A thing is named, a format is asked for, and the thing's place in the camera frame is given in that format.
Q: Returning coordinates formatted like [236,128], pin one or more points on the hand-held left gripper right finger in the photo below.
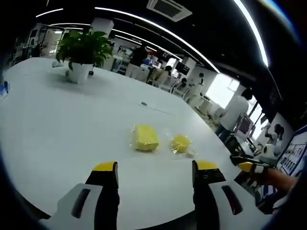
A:
[211,191]

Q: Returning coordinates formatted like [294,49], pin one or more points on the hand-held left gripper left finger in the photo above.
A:
[94,191]

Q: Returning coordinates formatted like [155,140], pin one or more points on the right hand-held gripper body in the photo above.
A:
[258,171]

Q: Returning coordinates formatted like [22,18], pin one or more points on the yellow round silicone block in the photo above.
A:
[180,143]

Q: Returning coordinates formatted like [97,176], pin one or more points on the yellow rectangular silicone block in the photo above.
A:
[145,137]

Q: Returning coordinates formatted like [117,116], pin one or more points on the white round device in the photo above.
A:
[267,151]

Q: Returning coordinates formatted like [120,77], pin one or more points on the person's blue and white clothing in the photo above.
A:
[269,196]

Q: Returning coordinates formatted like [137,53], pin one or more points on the blue and white display board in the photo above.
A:
[293,153]

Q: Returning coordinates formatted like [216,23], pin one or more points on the white plant pot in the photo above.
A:
[79,72]

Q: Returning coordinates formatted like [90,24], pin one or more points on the small black table object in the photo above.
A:
[91,71]

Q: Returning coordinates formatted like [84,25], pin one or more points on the small white table object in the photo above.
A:
[57,63]

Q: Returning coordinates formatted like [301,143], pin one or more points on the blue and white box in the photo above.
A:
[4,89]

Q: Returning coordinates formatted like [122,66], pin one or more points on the green leafy plant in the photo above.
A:
[84,48]

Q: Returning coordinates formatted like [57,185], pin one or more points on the long ceiling light strip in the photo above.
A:
[168,28]

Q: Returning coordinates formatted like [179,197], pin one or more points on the ceiling air vent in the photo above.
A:
[169,9]

